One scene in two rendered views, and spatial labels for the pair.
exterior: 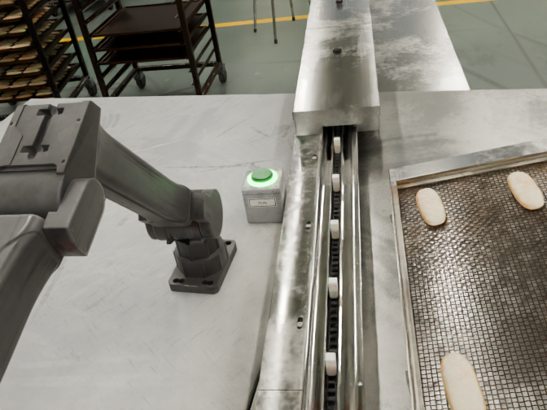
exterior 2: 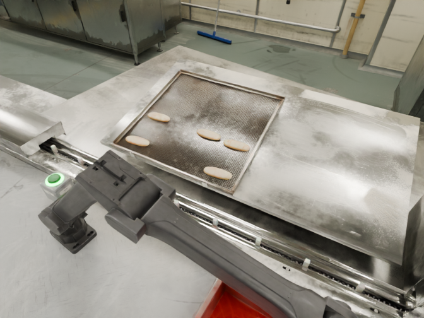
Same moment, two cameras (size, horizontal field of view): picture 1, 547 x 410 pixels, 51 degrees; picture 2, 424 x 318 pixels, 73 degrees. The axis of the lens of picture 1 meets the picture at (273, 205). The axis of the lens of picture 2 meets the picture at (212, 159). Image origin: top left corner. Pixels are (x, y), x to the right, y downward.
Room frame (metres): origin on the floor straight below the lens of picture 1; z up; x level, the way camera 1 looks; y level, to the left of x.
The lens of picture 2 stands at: (0.23, 0.47, 1.59)
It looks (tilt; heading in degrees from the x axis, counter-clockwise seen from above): 43 degrees down; 286
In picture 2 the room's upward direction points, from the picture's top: 1 degrees clockwise
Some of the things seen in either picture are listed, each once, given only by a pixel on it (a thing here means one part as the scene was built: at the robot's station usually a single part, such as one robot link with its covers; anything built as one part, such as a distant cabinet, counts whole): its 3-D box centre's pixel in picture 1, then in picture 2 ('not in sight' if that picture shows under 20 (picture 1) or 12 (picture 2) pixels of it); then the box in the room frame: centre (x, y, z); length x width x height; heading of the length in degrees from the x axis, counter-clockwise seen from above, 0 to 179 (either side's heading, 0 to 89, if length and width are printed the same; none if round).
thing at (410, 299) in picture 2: not in sight; (410, 301); (-0.16, 0.09, 0.89); 0.06 x 0.01 x 0.06; 79
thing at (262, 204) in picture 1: (268, 202); (61, 190); (0.89, 0.01, 0.84); 0.08 x 0.08 x 0.11; 79
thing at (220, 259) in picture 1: (199, 250); (69, 226); (0.76, 0.13, 0.86); 0.12 x 0.09 x 0.08; 161
